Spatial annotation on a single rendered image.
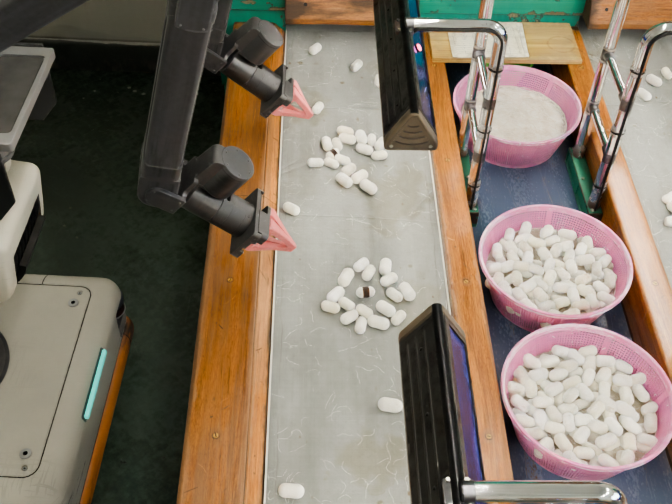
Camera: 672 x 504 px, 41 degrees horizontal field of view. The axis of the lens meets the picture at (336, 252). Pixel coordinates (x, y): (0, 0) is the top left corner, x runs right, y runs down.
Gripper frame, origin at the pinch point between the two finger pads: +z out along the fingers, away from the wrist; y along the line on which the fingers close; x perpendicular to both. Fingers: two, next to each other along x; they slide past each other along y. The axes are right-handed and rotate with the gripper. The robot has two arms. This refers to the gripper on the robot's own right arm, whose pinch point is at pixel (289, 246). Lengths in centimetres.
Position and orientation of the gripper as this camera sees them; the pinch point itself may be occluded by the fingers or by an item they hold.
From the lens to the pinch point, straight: 143.1
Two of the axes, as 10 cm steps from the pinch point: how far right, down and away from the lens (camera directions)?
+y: -0.1, -7.4, 6.7
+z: 7.6, 4.3, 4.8
